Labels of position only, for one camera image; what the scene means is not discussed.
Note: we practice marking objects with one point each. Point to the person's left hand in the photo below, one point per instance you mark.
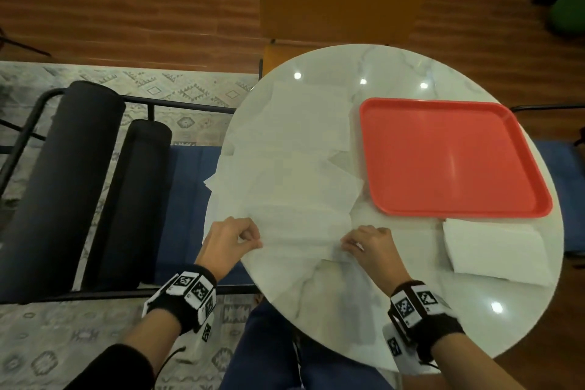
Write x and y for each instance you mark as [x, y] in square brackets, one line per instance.
[224, 243]

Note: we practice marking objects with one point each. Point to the person's right hand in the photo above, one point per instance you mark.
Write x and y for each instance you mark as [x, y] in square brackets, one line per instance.
[379, 257]

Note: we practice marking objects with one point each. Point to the stack of white napkins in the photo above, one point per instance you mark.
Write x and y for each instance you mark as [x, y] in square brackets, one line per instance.
[498, 248]

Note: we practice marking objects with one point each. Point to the pile of white paper napkins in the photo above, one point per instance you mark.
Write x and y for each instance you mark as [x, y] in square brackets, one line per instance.
[292, 138]

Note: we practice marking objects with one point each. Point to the red plastic tray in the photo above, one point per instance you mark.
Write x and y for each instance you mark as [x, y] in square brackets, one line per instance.
[457, 156]

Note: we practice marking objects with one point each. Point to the person's left forearm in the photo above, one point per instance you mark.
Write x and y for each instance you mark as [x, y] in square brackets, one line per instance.
[146, 335]

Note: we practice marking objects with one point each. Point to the person's right forearm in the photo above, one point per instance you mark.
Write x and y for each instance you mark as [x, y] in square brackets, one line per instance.
[466, 367]

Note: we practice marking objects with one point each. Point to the person's legs in blue jeans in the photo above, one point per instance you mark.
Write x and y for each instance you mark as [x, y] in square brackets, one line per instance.
[260, 357]

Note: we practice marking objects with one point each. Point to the blue chair with black bolsters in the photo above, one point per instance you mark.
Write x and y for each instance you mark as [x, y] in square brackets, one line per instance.
[566, 165]
[59, 197]

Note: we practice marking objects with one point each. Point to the green cushion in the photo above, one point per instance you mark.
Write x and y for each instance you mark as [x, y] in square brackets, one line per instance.
[571, 10]

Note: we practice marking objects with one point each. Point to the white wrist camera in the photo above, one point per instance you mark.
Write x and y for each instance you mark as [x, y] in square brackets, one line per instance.
[397, 348]
[206, 332]

